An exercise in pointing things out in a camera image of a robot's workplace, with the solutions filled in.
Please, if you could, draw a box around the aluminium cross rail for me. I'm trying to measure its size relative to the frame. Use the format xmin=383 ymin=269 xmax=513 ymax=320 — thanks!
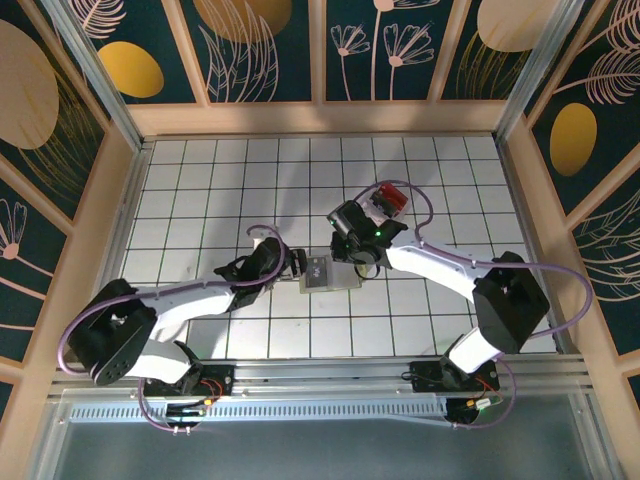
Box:
xmin=47 ymin=353 xmax=594 ymax=407

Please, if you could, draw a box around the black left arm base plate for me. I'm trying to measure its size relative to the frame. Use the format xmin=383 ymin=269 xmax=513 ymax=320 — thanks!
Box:
xmin=143 ymin=363 xmax=236 ymax=401

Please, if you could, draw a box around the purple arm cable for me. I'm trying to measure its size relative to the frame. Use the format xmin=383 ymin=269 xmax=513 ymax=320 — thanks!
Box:
xmin=357 ymin=179 xmax=595 ymax=431
xmin=57 ymin=224 xmax=289 ymax=436

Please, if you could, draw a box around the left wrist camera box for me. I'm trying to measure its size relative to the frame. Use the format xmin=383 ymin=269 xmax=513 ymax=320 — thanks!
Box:
xmin=248 ymin=224 xmax=279 ymax=254

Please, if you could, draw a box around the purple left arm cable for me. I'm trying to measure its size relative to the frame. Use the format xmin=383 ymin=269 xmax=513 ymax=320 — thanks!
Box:
xmin=57 ymin=224 xmax=289 ymax=436

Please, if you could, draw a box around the aluminium side rail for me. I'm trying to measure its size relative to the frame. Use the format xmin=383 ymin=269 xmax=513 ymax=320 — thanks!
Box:
xmin=499 ymin=139 xmax=574 ymax=354
xmin=82 ymin=142 xmax=151 ymax=361

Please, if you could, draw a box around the aluminium corner post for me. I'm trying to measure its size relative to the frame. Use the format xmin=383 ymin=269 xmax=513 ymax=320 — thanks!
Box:
xmin=42 ymin=0 xmax=149 ymax=151
xmin=492 ymin=0 xmax=586 ymax=146

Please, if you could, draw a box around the small electronics board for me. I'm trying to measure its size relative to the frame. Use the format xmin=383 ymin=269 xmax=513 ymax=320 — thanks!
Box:
xmin=449 ymin=397 xmax=506 ymax=426
xmin=166 ymin=398 xmax=209 ymax=426

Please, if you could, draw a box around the slotted grey cable duct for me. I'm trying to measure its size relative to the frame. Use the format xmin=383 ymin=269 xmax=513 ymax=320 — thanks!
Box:
xmin=69 ymin=402 xmax=451 ymax=425

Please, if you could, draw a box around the black logo card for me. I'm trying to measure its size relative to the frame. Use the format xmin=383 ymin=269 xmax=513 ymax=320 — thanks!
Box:
xmin=370 ymin=195 xmax=399 ymax=217

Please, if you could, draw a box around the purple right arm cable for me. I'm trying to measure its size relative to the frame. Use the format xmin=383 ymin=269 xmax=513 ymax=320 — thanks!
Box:
xmin=357 ymin=179 xmax=595 ymax=431

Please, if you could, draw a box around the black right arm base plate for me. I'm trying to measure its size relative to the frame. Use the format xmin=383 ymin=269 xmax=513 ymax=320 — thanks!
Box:
xmin=409 ymin=359 xmax=501 ymax=394

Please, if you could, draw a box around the dark grey credit card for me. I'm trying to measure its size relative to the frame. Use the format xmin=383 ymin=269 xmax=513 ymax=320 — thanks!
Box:
xmin=304 ymin=255 xmax=332 ymax=293

